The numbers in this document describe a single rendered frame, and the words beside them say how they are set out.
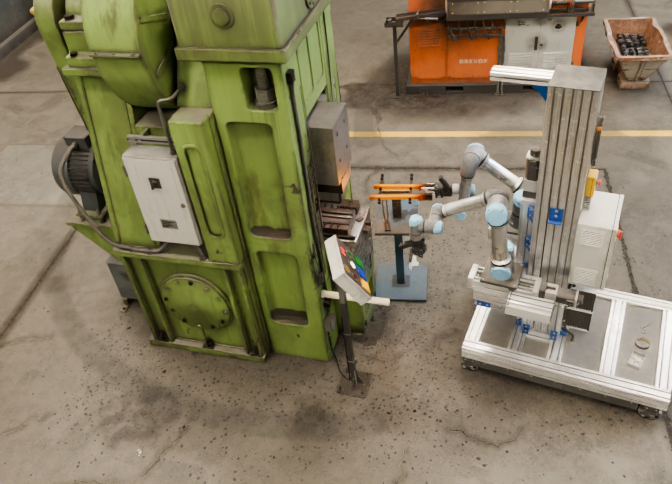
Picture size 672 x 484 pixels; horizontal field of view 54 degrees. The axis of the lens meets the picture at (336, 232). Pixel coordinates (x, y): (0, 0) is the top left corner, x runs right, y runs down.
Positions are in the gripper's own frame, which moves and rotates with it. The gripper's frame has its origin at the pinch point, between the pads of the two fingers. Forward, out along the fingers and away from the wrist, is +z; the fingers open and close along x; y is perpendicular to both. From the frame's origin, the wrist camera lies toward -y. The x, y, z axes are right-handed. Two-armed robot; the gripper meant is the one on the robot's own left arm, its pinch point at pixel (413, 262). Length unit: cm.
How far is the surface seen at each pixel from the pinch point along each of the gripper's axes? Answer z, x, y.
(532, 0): -13, 382, -9
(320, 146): -71, 5, -56
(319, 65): -105, 37, -68
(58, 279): 94, -20, -317
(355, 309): 67, 8, -48
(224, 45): -145, -28, -83
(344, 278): -22, -47, -23
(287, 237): -19, -22, -73
